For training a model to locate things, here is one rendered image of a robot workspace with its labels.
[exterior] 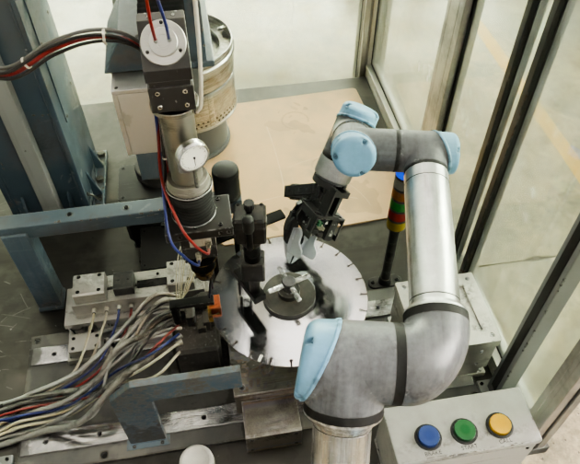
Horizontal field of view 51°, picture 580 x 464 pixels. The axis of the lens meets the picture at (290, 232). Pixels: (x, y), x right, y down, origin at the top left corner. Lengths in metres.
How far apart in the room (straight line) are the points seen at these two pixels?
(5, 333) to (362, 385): 1.01
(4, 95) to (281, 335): 0.80
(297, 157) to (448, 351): 1.11
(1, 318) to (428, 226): 1.09
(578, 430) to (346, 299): 1.29
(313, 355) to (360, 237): 0.86
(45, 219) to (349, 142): 0.69
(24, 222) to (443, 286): 0.89
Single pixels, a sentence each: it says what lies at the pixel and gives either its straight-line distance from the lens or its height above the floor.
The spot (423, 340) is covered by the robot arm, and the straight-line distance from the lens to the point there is 0.85.
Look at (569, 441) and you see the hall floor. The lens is 2.35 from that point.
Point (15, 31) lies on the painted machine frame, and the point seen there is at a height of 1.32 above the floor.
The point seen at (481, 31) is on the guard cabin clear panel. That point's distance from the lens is 1.38.
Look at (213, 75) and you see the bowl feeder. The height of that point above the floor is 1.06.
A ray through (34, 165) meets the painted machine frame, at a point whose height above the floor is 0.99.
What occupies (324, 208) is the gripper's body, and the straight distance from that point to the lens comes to 1.19.
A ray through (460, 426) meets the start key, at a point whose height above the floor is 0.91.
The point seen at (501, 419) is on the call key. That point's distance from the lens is 1.26.
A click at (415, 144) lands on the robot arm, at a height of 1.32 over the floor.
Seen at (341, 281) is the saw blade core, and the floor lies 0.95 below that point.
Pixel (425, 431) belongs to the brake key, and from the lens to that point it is 1.21.
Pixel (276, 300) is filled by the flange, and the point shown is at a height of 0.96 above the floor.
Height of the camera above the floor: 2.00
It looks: 49 degrees down
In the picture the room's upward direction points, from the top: straight up
